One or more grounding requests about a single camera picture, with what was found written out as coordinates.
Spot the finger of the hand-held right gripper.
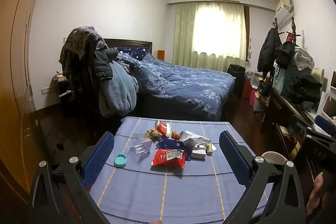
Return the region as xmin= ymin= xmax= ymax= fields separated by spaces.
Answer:
xmin=295 ymin=115 xmax=336 ymax=141

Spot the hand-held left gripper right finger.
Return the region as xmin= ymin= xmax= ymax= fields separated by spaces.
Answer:
xmin=219 ymin=131 xmax=307 ymax=224

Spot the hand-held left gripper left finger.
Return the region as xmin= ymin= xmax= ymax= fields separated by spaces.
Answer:
xmin=29 ymin=131 xmax=115 ymax=224

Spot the white waste bin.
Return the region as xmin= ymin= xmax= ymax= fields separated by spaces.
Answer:
xmin=262 ymin=152 xmax=288 ymax=167

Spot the person's right hand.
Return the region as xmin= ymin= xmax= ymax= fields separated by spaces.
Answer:
xmin=306 ymin=172 xmax=326 ymax=216

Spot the white framed mirror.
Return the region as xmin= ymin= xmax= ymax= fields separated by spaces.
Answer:
xmin=318 ymin=92 xmax=336 ymax=120

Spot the teal ribbed soap dish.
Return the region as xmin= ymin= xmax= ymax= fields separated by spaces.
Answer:
xmin=114 ymin=153 xmax=128 ymax=168

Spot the small white box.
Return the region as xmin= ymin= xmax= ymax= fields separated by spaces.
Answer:
xmin=190 ymin=148 xmax=207 ymax=160

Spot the black folded clothes pile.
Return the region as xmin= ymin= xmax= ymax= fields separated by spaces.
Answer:
xmin=291 ymin=69 xmax=324 ymax=109

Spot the clear plastic packaging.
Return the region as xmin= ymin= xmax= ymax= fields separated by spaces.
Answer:
xmin=130 ymin=134 xmax=153 ymax=159

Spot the dark wooden dresser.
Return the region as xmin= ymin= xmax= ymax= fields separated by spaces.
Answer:
xmin=259 ymin=87 xmax=318 ymax=161

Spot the white crumpled plastic bag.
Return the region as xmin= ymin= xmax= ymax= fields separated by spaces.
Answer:
xmin=181 ymin=131 xmax=217 ymax=151

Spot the teal bag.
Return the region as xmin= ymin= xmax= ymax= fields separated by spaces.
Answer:
xmin=272 ymin=66 xmax=292 ymax=91

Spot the pink bucket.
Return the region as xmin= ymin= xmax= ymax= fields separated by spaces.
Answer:
xmin=249 ymin=88 xmax=257 ymax=107

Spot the red snack packet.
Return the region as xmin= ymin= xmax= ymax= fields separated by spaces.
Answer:
xmin=151 ymin=148 xmax=187 ymax=169

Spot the dark blue packet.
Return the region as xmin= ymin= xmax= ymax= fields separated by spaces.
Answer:
xmin=156 ymin=138 xmax=185 ymax=151

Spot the light blue fleece robe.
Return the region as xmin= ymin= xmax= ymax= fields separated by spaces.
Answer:
xmin=99 ymin=60 xmax=139 ymax=119

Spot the white crumpled cloth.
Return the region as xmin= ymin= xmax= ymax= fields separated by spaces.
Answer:
xmin=292 ymin=46 xmax=315 ymax=69

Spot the red box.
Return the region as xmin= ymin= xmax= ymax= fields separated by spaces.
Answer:
xmin=241 ymin=78 xmax=254 ymax=100

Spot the crushed red paper cup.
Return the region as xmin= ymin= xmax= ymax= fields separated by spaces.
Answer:
xmin=154 ymin=120 xmax=172 ymax=136

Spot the dark nightstand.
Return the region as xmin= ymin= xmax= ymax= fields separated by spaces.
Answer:
xmin=56 ymin=76 xmax=78 ymax=106

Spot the black suitcase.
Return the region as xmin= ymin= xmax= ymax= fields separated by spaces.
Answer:
xmin=226 ymin=64 xmax=246 ymax=98

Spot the blue floral duvet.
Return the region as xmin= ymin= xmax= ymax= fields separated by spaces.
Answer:
xmin=118 ymin=53 xmax=236 ymax=115

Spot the hanging black jacket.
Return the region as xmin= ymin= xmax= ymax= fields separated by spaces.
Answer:
xmin=257 ymin=28 xmax=283 ymax=75

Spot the black puffer jacket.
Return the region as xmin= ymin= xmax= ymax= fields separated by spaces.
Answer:
xmin=94 ymin=48 xmax=120 ymax=82

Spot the wooden coat rack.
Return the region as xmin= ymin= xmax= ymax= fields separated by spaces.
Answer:
xmin=271 ymin=17 xmax=301 ymax=47

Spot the star print pillow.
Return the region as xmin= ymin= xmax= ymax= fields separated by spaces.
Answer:
xmin=117 ymin=47 xmax=151 ymax=61

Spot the wooden wardrobe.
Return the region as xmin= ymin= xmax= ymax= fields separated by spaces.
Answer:
xmin=0 ymin=0 xmax=62 ymax=195

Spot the white air conditioner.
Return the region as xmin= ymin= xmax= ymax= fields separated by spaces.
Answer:
xmin=274 ymin=0 xmax=295 ymax=30

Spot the dark wooden bed headboard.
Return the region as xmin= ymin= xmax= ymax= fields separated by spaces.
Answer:
xmin=102 ymin=38 xmax=153 ymax=56

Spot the pale green curtain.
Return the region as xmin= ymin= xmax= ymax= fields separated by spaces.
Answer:
xmin=173 ymin=1 xmax=249 ymax=73

